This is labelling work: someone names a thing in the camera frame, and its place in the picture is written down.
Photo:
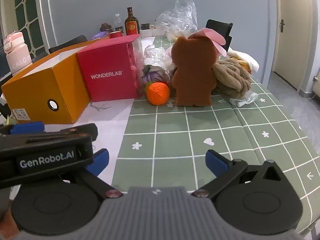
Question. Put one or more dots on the white folded cloth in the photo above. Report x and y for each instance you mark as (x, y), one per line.
(246, 56)

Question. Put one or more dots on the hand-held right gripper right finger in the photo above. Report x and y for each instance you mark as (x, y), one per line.
(216, 163)

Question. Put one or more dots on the beige door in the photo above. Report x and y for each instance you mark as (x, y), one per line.
(291, 30)

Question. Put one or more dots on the orange cardboard box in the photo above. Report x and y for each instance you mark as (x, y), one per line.
(32, 92)

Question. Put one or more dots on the white containers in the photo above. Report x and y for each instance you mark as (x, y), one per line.
(152, 31)

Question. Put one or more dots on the green glass panel door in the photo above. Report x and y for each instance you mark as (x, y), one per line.
(27, 12)

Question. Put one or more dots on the pink water bottle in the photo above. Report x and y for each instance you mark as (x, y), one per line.
(16, 55)

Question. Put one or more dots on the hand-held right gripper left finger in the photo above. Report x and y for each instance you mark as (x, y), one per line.
(98, 161)

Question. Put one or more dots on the red box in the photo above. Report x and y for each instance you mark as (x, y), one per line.
(107, 77)

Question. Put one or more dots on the red cup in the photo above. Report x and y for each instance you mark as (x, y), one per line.
(115, 35)

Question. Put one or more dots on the brown knitted towel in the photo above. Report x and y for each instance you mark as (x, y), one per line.
(232, 77)

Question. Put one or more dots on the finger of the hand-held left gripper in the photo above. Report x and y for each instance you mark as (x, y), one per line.
(26, 128)
(75, 129)

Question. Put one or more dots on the clear plastic water bottle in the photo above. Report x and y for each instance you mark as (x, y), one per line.
(118, 23)

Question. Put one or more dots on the brown liquor bottle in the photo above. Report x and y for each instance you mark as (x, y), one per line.
(131, 25)

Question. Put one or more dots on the orange knitted ball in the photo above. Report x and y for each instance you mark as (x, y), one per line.
(158, 92)

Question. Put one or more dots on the crumpled clear plastic wrap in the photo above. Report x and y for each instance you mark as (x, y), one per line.
(156, 55)

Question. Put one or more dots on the white paper towel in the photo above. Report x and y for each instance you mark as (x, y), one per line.
(243, 99)

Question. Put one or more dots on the clear plastic bag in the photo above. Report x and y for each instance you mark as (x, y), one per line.
(180, 17)

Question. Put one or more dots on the purple packet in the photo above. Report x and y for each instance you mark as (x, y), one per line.
(100, 35)

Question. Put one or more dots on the green checkered tablecloth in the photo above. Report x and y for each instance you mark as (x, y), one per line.
(175, 140)

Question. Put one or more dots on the yellow plastic stool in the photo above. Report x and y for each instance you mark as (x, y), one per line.
(245, 67)

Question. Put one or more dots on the brown bear sponge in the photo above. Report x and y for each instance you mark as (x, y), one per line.
(192, 75)

